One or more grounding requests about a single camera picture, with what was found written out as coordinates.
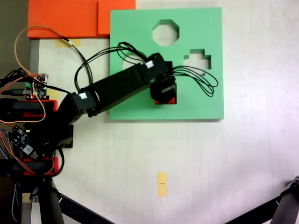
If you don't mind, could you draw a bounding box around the red square block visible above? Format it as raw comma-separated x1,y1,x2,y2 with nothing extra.
155,97,177,105

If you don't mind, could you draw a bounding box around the orange flat block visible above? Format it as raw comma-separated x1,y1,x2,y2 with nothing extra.
27,0,136,39

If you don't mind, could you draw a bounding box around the green shape sorting board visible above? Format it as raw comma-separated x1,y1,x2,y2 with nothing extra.
108,7,225,122

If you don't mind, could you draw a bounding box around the yellow tape marker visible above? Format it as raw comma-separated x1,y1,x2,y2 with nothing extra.
157,172,169,198

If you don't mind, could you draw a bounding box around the yellow tape strip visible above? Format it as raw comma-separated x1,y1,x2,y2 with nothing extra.
55,38,82,47

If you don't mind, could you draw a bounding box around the yellow tape patch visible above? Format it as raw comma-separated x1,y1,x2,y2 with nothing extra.
48,86,59,101

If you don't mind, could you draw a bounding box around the black table clamp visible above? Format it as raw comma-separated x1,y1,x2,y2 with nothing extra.
0,98,55,117

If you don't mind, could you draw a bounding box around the black circuit board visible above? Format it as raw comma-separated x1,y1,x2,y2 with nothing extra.
7,125,39,157

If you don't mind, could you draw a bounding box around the notched black tripod leg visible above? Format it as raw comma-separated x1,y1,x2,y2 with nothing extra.
272,175,299,224

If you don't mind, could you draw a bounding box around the black gripper wire loop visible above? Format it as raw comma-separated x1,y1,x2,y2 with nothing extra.
171,65,219,98

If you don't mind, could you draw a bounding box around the black forearm wire bundle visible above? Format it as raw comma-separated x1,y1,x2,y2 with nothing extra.
74,42,150,93

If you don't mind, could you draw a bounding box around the black power cable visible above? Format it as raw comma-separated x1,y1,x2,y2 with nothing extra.
61,35,94,93

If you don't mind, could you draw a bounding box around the black USB cable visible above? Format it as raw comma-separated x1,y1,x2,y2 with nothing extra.
0,88,28,96

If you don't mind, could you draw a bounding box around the orange signal wire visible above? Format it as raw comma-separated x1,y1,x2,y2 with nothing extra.
0,79,47,125

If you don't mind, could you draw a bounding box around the long orange wire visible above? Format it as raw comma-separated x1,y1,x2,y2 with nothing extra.
14,25,64,84

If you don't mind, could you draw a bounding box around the braided grey cable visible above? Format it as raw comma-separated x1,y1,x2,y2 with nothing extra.
11,183,21,222

